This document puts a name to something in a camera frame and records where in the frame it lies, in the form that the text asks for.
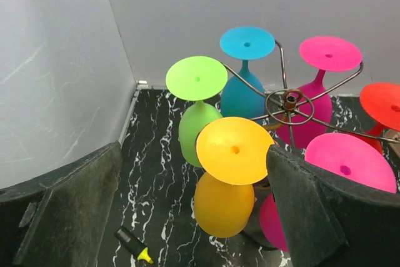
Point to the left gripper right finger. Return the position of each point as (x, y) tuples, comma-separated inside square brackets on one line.
[(329, 220)]

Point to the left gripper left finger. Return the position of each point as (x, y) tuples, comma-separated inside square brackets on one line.
[(59, 218)]

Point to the magenta wine glass back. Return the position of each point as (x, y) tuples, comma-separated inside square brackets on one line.
[(326, 53)]

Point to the orange wine glass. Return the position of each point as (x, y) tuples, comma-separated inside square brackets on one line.
[(233, 153)]

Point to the metal wine glass rack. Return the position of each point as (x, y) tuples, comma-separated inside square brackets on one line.
[(288, 113)]

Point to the red wine glass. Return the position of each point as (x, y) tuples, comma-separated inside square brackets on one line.
[(381, 102)]

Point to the blue wine glass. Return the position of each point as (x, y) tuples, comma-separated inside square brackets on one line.
[(246, 43)]

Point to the green wine glass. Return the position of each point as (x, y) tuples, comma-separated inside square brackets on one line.
[(196, 79)]

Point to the small yellow black object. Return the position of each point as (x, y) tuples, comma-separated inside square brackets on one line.
[(137, 248)]

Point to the pink file organizer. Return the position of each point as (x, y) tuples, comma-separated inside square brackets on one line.
[(392, 134)]

